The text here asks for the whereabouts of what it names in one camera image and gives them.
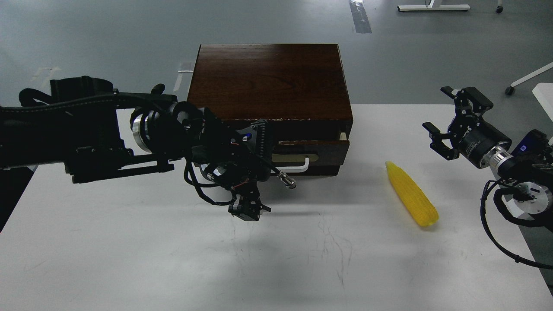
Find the white side table edge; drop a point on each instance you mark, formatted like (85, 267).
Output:
(543, 92)

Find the dark wooden drawer cabinet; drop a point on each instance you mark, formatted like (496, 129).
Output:
(299, 88)

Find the white desk leg base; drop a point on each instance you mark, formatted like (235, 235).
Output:
(433, 5)

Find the wooden drawer with white handle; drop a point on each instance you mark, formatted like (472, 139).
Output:
(310, 157)

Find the white chair leg with caster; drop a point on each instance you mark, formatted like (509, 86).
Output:
(511, 88)

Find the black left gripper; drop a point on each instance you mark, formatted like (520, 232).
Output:
(236, 160)

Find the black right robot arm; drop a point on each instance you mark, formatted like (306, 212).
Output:
(526, 198)

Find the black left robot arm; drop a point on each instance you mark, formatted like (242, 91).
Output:
(100, 133)

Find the yellow corn cob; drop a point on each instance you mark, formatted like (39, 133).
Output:
(411, 195)

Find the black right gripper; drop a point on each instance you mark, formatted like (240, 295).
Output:
(472, 136)

